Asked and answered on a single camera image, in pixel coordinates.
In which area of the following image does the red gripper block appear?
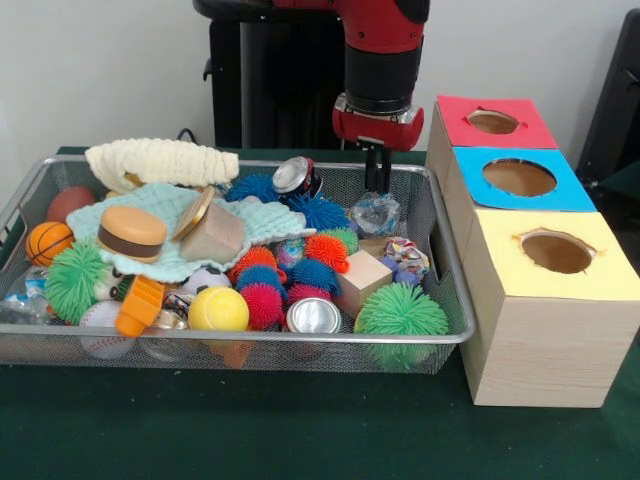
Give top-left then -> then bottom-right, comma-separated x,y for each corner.
332,92 -> 426,195

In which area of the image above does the clear plastic bottle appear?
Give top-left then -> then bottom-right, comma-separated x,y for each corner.
349,191 -> 403,239

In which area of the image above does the cream waffle cloth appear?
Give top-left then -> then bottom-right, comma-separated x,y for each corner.
84,137 -> 240,195

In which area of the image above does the wooden box with three holes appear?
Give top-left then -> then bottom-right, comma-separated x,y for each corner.
423,94 -> 640,409

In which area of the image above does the crushed red soda can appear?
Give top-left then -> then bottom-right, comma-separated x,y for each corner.
272,155 -> 324,197

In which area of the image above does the crumpled printed paper ball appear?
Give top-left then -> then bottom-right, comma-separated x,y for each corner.
381,238 -> 431,286

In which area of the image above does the large green spiky ball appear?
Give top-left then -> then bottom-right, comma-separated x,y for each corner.
353,282 -> 450,372

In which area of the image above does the plain wooden block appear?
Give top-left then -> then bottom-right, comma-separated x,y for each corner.
179,201 -> 247,266

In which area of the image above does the yellow ball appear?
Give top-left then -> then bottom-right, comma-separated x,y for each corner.
188,285 -> 251,332

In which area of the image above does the light teal waffle cloth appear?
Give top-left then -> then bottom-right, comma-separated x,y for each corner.
65,182 -> 319,279

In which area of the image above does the black chair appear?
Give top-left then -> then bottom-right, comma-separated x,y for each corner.
574,8 -> 640,201

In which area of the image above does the toy hamburger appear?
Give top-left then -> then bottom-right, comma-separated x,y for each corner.
97,205 -> 169,265

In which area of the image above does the dark green tablecloth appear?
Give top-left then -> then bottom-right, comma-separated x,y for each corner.
0,145 -> 640,480

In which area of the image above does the orange plastic toy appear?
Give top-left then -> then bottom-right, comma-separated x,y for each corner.
114,276 -> 166,339

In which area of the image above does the small brown football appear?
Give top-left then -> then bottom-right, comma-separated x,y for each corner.
47,186 -> 97,224

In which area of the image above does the small orange basketball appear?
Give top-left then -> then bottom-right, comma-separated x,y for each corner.
25,221 -> 76,268

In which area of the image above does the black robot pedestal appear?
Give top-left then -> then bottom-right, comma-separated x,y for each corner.
192,0 -> 371,150

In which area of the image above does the shallow wire mesh bin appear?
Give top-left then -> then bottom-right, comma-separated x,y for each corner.
0,154 -> 475,377

